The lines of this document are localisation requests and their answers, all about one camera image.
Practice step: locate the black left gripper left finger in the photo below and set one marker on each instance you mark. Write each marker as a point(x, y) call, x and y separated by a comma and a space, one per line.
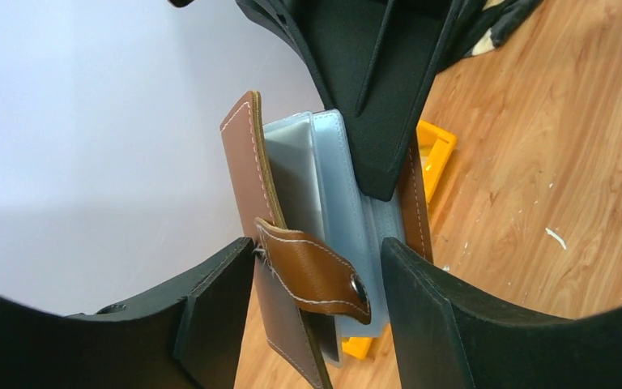
point(183, 333)

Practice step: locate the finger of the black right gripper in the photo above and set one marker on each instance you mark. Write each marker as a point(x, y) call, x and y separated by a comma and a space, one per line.
point(373, 61)

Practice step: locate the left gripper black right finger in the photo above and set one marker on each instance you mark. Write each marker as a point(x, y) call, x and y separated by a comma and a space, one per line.
point(449, 334)

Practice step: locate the brown leather card holder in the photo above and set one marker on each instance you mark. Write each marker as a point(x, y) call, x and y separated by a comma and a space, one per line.
point(318, 238)

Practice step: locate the yellow compartment tray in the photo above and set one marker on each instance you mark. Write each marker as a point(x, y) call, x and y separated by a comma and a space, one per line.
point(436, 147)

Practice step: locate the black floral blanket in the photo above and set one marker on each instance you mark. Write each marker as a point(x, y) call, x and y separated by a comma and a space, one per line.
point(482, 26)

